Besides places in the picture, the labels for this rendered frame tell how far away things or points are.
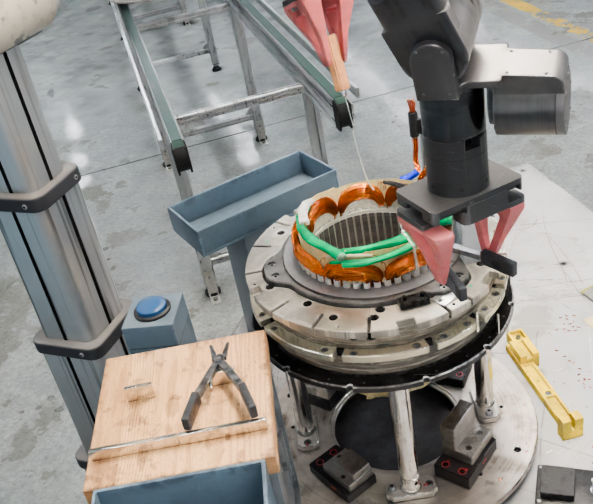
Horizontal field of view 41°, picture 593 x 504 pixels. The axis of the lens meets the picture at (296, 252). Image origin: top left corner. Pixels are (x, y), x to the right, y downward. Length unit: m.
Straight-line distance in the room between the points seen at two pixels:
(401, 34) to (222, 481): 0.44
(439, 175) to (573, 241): 0.84
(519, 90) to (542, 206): 0.98
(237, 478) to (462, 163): 0.37
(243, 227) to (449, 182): 0.52
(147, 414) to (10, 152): 0.43
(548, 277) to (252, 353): 0.70
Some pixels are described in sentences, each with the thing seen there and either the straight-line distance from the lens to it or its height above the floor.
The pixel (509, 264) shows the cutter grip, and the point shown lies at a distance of 0.80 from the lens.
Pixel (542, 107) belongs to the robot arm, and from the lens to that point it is 0.69.
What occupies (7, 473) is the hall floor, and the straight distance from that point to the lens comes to 2.54.
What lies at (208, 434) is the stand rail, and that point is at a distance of 0.81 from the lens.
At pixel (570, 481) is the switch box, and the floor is 0.84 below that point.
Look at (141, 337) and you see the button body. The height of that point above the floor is 1.02.
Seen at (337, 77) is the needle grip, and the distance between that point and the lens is 0.88.
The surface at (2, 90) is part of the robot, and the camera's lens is 1.10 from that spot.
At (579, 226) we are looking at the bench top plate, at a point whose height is 0.78.
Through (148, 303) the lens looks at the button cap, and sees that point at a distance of 1.07.
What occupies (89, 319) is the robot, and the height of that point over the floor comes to 0.96.
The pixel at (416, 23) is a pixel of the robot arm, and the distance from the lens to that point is 0.64.
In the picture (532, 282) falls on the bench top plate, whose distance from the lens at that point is 1.44.
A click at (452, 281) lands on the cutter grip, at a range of 0.78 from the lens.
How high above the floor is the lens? 1.63
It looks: 32 degrees down
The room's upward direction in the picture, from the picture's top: 11 degrees counter-clockwise
